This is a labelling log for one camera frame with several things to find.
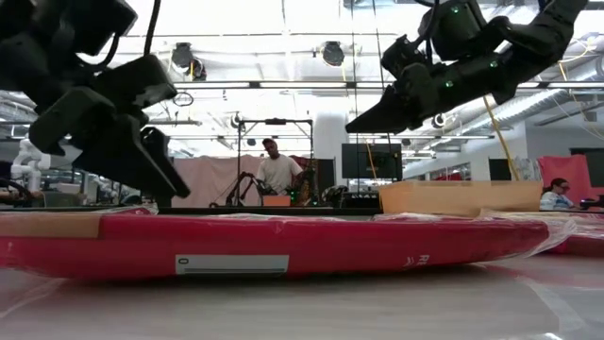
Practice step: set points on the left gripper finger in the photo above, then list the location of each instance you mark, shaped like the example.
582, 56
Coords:
162, 151
122, 156

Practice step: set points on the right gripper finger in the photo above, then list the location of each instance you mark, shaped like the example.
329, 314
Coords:
382, 113
389, 126

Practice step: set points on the red popcorn bag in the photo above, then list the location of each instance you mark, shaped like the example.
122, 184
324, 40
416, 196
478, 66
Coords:
585, 245
283, 245

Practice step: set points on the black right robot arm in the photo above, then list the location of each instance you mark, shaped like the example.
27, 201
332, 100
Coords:
542, 38

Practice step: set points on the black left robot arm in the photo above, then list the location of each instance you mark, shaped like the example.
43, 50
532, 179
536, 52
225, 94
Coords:
47, 47

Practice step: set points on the large black monitor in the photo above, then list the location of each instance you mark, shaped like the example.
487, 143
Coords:
373, 163

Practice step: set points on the white humanoid robot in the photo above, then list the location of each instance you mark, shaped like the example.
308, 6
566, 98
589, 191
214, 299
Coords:
35, 172

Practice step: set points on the black equipment case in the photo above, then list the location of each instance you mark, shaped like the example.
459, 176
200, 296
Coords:
363, 200

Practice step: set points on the long ceiling light strip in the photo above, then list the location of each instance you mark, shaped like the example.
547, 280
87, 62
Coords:
302, 85

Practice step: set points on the patterned cloth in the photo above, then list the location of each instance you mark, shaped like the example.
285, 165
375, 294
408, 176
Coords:
312, 167

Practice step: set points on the orange plastic basket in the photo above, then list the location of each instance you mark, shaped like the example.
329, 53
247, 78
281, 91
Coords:
462, 198

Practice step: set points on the small black monitor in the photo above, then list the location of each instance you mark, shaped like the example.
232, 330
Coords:
500, 169

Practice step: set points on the person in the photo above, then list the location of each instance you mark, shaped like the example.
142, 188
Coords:
552, 200
278, 172

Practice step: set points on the small orange box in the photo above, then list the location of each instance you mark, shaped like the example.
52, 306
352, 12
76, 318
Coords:
277, 201

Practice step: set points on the red cloth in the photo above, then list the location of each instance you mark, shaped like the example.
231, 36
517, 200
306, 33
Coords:
566, 172

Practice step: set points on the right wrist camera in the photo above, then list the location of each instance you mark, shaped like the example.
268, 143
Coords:
401, 54

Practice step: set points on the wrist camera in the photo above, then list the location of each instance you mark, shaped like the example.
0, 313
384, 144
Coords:
137, 82
401, 54

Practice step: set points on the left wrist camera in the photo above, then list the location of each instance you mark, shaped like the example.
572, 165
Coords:
137, 82

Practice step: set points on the thin black station frame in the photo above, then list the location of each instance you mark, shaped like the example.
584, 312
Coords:
276, 121

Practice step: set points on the silver ventilation duct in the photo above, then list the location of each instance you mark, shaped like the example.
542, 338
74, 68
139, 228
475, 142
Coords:
533, 112

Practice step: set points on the black wall screen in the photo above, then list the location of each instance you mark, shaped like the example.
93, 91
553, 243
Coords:
597, 170

